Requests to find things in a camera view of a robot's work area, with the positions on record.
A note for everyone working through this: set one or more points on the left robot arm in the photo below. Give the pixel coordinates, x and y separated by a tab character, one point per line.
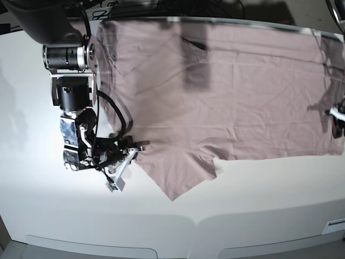
337	14

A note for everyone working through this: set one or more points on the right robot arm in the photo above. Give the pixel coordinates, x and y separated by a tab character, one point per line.
69	54

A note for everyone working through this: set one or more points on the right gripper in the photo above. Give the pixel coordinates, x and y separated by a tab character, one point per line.
127	150

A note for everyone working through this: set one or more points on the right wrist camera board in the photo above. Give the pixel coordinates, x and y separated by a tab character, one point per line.
114	184

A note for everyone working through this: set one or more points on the pink T-shirt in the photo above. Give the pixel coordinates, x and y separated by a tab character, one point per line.
198	91

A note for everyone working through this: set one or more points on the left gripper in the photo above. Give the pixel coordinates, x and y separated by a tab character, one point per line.
338	122

